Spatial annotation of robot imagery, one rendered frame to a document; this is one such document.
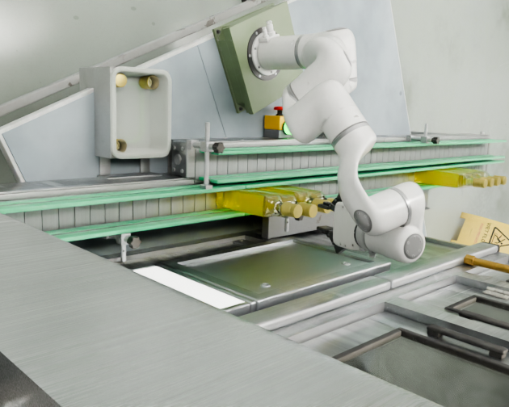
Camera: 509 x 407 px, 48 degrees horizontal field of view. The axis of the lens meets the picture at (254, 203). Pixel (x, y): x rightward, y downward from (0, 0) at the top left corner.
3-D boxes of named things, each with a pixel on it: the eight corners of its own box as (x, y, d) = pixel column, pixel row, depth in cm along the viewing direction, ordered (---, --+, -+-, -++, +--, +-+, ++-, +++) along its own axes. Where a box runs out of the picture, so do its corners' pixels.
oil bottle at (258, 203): (216, 206, 158) (270, 219, 143) (216, 186, 157) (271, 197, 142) (230, 204, 162) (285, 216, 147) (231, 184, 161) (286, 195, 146)
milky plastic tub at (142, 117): (94, 156, 145) (112, 159, 138) (94, 65, 141) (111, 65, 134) (153, 154, 156) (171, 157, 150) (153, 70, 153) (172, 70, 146)
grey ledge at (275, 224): (246, 233, 182) (272, 240, 174) (248, 206, 180) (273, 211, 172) (407, 205, 247) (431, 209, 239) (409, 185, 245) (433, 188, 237)
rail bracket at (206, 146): (184, 185, 149) (215, 191, 140) (186, 120, 146) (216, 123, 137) (194, 184, 151) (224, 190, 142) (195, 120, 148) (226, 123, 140)
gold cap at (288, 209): (279, 216, 142) (292, 219, 139) (280, 202, 141) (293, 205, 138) (289, 215, 144) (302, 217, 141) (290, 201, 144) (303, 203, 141)
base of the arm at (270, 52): (244, 27, 163) (284, 23, 152) (273, 18, 171) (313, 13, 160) (255, 80, 169) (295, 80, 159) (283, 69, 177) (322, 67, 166)
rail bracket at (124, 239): (98, 255, 136) (128, 268, 126) (98, 227, 135) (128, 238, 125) (113, 253, 139) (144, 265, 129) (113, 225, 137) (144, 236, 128)
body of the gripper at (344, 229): (384, 254, 122) (351, 242, 132) (388, 207, 120) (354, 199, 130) (356, 258, 118) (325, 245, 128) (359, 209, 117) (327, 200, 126)
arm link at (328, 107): (388, 127, 123) (335, 168, 130) (338, 54, 129) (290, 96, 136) (357, 119, 109) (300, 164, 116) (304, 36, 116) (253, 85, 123)
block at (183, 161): (169, 175, 154) (184, 178, 149) (169, 140, 152) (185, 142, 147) (179, 174, 156) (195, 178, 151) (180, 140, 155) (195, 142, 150)
